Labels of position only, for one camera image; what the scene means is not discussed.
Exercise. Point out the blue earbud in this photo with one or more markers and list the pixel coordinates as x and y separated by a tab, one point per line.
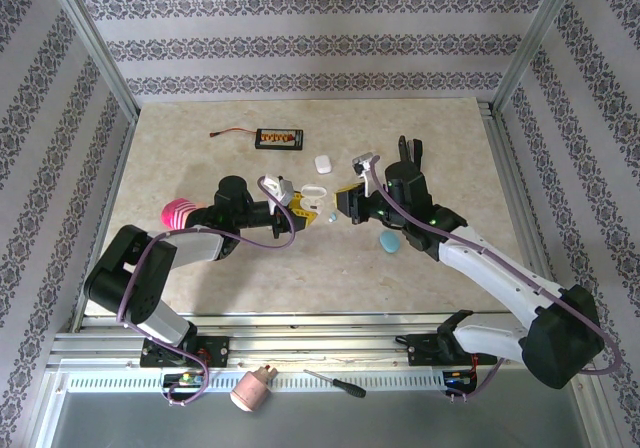
333	217

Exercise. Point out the white square earbud case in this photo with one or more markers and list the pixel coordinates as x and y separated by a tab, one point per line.
324	164

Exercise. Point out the blue earbud case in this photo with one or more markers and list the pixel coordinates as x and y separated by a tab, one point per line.
390	242

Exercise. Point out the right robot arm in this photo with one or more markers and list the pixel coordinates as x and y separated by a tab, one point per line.
500	273

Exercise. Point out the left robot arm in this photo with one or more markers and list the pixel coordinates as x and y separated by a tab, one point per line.
125	278

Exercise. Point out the black stapler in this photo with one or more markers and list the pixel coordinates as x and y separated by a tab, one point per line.
415	148

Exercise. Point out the black charger board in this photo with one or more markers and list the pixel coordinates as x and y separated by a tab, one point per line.
279	138

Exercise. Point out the pink striped rolled sock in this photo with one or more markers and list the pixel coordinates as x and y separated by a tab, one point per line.
176	214

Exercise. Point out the small circuit board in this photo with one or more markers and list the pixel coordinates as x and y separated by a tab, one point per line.
459	377
190	379

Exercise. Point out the grey metal sheet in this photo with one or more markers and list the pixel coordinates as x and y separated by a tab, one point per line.
350	423

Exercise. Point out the aluminium side rail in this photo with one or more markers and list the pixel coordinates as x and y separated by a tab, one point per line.
118	168
517	203

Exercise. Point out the wide aluminium base rail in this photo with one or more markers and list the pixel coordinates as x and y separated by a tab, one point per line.
325	348

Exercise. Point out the aluminium frame post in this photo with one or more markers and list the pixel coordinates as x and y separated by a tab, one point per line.
535	43
93	43

